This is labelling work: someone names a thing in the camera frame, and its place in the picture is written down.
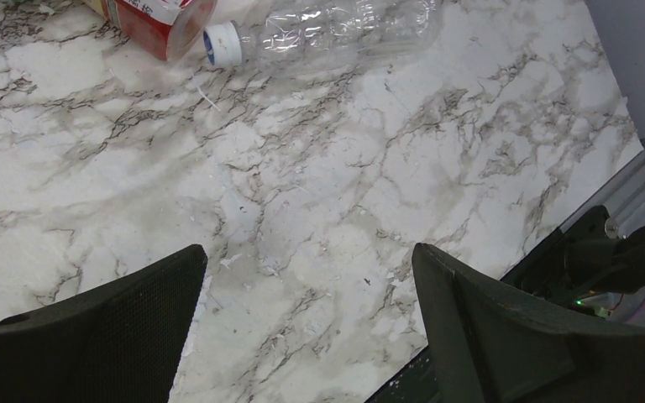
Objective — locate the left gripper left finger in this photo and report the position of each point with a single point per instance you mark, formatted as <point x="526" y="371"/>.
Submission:
<point x="119" y="342"/>

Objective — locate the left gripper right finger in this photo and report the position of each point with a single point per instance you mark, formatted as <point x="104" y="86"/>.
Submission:
<point x="491" y="342"/>

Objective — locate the red yellow label juice bottle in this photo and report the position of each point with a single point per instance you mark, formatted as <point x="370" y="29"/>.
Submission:
<point x="166" y="29"/>

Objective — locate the crushed clear white-cap bottle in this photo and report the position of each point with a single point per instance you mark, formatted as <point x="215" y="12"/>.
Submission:
<point x="300" y="37"/>

